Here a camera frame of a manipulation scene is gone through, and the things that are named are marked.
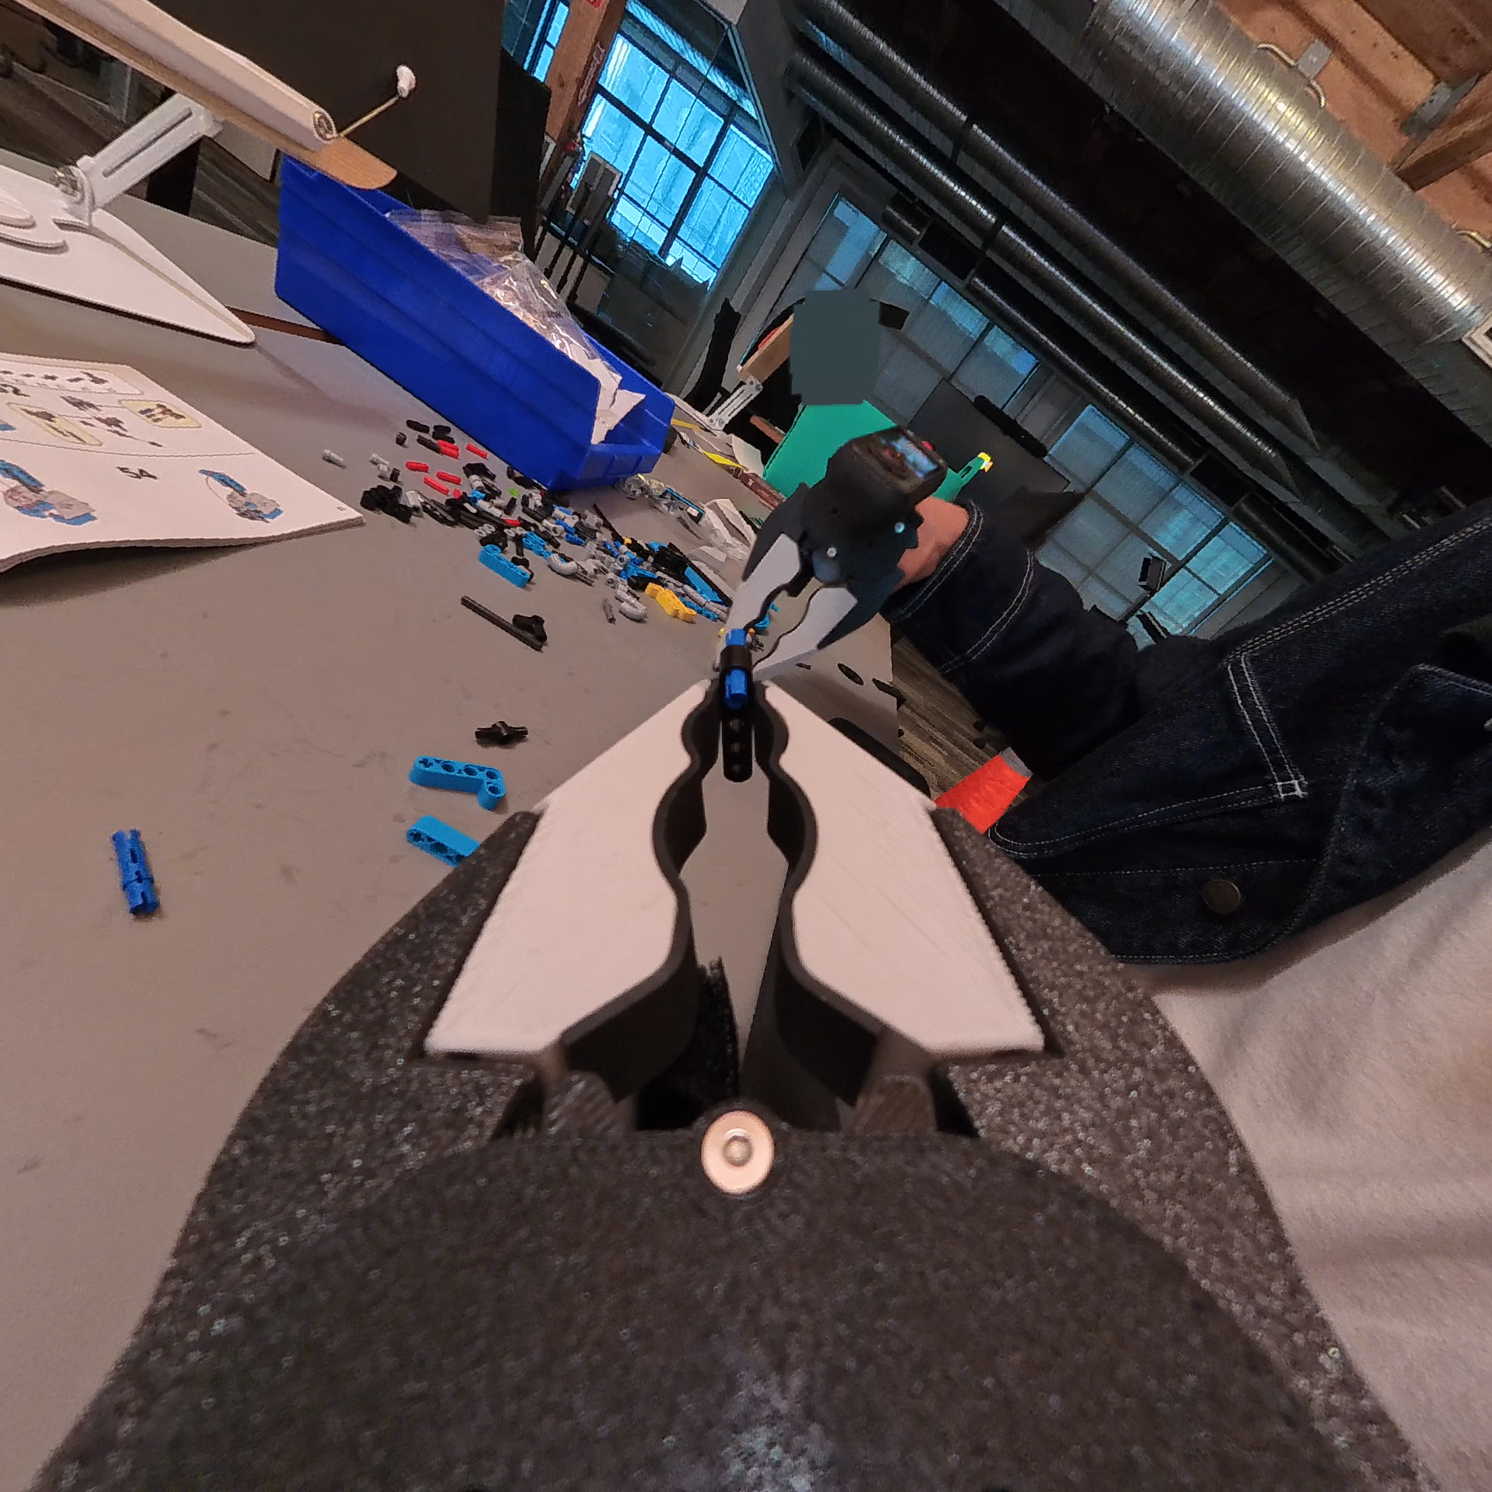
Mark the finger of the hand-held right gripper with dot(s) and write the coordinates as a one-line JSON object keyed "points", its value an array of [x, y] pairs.
{"points": [[815, 615], [765, 596]]}

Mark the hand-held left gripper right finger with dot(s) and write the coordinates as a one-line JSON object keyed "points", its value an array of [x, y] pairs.
{"points": [[908, 923]]}

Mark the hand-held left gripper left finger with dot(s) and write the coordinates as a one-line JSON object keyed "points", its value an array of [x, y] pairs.
{"points": [[558, 923]]}

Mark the short black ridged beam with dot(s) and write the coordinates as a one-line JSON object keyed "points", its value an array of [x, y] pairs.
{"points": [[735, 748]]}

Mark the blue L-shaped beam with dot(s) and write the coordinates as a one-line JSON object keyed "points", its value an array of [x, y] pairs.
{"points": [[458, 780], [503, 564]]}

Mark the pile of small brick parts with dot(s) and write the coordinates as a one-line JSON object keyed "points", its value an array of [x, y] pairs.
{"points": [[558, 523]]}

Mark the person's right forearm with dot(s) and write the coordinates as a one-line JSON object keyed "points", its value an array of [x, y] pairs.
{"points": [[1026, 631]]}

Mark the grey desk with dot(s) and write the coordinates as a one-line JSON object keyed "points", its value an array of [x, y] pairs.
{"points": [[234, 700]]}

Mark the person's right hand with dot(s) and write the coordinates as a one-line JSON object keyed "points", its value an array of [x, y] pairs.
{"points": [[931, 548]]}

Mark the green flat panel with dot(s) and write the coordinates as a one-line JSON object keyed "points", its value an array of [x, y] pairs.
{"points": [[815, 456]]}

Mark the crumpled white paper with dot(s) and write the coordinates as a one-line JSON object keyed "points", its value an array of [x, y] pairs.
{"points": [[728, 531]]}

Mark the yellow angled beam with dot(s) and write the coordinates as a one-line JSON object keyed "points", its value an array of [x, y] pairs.
{"points": [[664, 598]]}

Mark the blue straight beam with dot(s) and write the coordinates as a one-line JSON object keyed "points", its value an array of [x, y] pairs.
{"points": [[440, 838]]}

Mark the orange traffic cone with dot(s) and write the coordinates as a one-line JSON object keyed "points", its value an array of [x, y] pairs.
{"points": [[984, 794]]}

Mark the small black connector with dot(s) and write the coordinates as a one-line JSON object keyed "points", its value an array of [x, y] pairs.
{"points": [[501, 734]]}

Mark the black angle connector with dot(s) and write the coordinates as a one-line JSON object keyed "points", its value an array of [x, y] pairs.
{"points": [[533, 634]]}

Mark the black axle rod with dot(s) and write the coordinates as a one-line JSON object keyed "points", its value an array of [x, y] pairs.
{"points": [[494, 615]]}

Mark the clear parts bag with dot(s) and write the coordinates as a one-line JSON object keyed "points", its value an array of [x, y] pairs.
{"points": [[512, 294]]}

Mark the large window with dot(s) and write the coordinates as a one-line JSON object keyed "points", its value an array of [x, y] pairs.
{"points": [[664, 150]]}

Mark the blue plastic bin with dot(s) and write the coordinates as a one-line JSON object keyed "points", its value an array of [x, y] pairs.
{"points": [[441, 326]]}

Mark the dark denim jacket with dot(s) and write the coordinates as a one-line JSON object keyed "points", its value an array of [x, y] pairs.
{"points": [[1281, 725]]}

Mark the white shirt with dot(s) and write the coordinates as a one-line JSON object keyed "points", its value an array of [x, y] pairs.
{"points": [[1376, 1108]]}

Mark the dark flat panel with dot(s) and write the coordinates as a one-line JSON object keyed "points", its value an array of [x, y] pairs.
{"points": [[441, 71]]}

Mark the open instruction booklet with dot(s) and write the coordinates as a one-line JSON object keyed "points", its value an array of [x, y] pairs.
{"points": [[140, 466]]}

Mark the white laptop stand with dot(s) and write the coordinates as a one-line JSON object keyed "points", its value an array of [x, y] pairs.
{"points": [[118, 258]]}

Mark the metal ventilation duct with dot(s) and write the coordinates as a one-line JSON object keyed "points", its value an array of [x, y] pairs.
{"points": [[1281, 150]]}

